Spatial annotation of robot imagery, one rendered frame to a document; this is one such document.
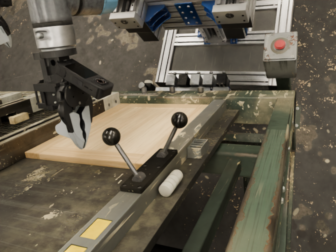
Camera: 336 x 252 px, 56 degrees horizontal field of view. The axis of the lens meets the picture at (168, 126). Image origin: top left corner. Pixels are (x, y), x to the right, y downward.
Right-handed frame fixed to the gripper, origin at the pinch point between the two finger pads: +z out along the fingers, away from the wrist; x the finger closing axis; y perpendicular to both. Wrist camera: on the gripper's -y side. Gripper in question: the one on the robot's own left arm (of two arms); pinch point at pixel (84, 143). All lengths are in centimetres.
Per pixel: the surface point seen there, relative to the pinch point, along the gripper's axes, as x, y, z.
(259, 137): -130, -16, 47
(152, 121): -45.5, 7.6, 10.6
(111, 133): 1.1, -8.4, -3.2
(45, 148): -15.1, 29.0, 10.1
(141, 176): 0.2, -13.4, 6.2
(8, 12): -210, 259, -48
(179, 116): -11.1, -18.0, -3.3
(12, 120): -37, 69, 10
